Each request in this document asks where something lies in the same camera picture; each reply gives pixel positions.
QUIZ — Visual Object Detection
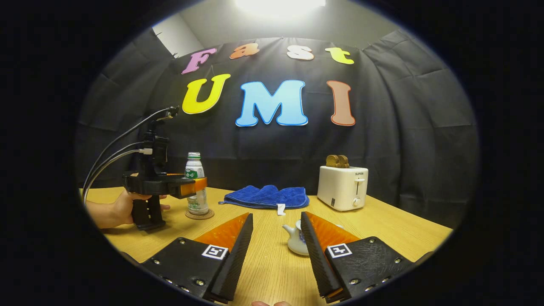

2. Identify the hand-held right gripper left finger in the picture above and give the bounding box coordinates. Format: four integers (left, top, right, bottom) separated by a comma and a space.
142, 212, 254, 304

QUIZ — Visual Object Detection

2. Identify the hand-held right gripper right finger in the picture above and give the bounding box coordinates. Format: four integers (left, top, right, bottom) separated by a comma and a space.
300, 211, 415, 303

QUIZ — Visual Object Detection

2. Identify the green label water bottle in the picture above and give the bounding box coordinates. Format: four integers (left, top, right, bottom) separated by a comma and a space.
185, 152, 210, 215

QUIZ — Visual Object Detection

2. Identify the round brown coaster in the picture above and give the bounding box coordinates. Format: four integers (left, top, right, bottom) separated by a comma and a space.
185, 208, 215, 220

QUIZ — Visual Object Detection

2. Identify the blue towel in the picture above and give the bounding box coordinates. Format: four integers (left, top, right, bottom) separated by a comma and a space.
219, 185, 310, 215

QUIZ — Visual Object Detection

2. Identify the white toaster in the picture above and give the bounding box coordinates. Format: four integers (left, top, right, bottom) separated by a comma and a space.
317, 166, 369, 212

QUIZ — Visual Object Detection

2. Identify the black backdrop cloth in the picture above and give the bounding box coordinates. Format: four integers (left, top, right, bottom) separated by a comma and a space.
76, 29, 479, 230

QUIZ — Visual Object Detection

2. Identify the white cable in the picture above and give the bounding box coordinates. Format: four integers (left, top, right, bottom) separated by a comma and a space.
85, 148, 153, 200

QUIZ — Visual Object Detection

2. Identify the black cable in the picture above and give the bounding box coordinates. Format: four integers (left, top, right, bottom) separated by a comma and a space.
87, 142, 145, 187
83, 107, 179, 192

